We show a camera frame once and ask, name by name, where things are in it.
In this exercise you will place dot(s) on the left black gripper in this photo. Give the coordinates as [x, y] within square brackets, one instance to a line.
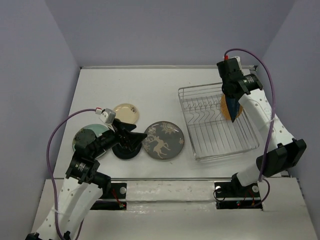
[132, 139]

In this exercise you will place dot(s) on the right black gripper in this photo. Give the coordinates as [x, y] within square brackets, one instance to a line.
[232, 97]

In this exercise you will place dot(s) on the dark blue leaf-shaped plate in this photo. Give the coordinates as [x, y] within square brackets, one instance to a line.
[233, 107]

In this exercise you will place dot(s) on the round woven wicker plate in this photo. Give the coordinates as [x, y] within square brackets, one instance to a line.
[224, 109]

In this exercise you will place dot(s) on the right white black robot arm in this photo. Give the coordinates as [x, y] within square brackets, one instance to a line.
[156, 102]

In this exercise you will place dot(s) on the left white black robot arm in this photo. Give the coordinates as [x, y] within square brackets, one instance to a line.
[83, 185]

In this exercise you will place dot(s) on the black round plate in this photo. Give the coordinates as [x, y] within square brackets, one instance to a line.
[128, 151]

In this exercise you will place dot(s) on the cream floral ceramic plate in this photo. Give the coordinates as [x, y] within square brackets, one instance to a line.
[127, 113]

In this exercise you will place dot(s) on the grey reindeer snowflake plate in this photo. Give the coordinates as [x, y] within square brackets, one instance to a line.
[164, 141]

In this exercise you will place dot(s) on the light green floral plate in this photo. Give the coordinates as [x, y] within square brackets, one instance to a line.
[97, 129]

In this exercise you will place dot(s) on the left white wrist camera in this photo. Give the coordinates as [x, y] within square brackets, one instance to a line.
[107, 116]

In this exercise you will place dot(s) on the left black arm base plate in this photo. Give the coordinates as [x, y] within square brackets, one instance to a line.
[114, 199]

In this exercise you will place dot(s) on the metal wire dish rack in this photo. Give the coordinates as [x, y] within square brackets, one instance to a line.
[201, 110]

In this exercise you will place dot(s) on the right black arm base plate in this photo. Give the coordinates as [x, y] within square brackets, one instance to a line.
[244, 198]

